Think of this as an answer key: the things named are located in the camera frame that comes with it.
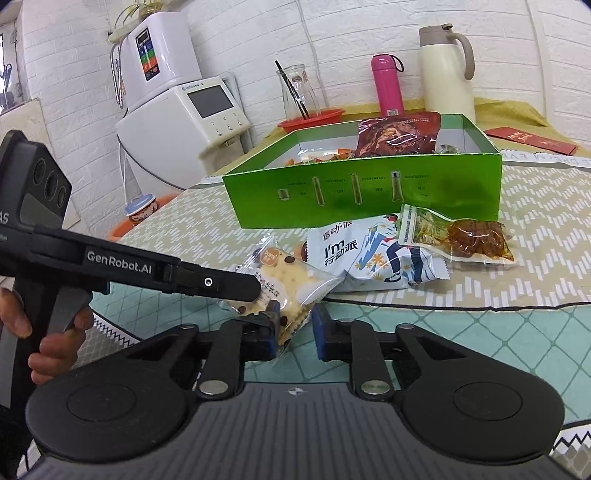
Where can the beige chevron table mat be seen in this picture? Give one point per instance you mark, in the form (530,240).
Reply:
(545,221)

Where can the orange basin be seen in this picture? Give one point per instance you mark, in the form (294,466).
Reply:
(124,228)

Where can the teal patterned mat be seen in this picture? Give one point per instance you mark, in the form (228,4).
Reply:
(461,318)

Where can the clear wrapped candy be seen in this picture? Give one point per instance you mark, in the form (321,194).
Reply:
(447,148)

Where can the beige stone slab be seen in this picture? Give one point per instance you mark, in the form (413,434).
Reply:
(23,117)

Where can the white water purifier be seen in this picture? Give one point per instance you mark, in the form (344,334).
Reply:
(171,50)

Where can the white blue snack packet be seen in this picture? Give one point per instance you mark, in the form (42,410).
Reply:
(369,258)

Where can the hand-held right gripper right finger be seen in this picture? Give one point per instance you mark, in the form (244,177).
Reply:
(319,331)

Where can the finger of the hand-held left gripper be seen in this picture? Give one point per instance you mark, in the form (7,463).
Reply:
(217,282)

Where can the black straw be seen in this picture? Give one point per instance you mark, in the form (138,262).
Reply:
(291,87)

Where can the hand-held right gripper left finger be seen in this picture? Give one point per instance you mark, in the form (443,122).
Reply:
(273,325)

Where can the small orange snack packet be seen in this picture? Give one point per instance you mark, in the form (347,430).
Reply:
(342,153)

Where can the clear cookie snack packet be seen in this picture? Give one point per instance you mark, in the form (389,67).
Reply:
(295,286)

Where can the cream thermal jug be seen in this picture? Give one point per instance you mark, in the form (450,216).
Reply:
(445,78)

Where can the red envelope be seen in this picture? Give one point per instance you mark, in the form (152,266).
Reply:
(531,138)

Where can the glass carafe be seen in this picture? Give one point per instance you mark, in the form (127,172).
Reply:
(295,92)

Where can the green clear snack packet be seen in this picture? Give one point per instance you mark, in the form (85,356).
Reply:
(471,240)

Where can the person's left hand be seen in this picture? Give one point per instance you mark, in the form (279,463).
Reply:
(55,350)

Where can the orange plastic bowl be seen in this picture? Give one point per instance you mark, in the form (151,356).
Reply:
(318,121)

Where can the potted plant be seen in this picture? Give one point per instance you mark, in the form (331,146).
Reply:
(138,9)

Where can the small jar with blue lid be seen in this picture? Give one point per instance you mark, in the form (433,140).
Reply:
(141,207)

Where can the dark red snack packet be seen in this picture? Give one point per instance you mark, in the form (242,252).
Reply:
(397,134)

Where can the green cardboard box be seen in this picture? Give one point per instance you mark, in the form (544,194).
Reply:
(360,194)

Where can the white water dispenser with screen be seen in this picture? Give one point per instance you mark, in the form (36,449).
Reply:
(161,134)

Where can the pink thermos bottle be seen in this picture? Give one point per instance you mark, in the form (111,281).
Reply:
(388,87)

